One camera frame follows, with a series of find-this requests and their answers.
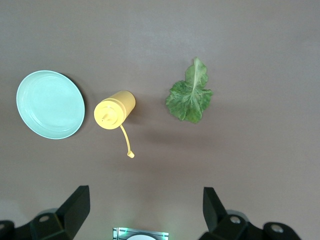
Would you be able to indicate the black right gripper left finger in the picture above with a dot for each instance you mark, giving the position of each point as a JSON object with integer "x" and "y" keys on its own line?
{"x": 72, "y": 210}

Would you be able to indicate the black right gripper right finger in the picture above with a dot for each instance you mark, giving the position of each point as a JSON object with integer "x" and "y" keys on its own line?
{"x": 215, "y": 212}

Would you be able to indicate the yellow squeeze bottle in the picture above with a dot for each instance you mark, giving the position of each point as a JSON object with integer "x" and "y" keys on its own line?
{"x": 115, "y": 110}

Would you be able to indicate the green lettuce leaf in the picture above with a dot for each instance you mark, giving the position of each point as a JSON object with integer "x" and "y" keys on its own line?
{"x": 190, "y": 100}

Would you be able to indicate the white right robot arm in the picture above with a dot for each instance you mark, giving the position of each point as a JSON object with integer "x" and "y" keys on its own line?
{"x": 140, "y": 238}

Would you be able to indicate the mint green plate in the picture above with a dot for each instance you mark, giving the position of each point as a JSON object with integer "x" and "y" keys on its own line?
{"x": 50, "y": 105}

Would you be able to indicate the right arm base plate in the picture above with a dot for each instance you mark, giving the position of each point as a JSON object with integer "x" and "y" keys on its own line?
{"x": 120, "y": 232}

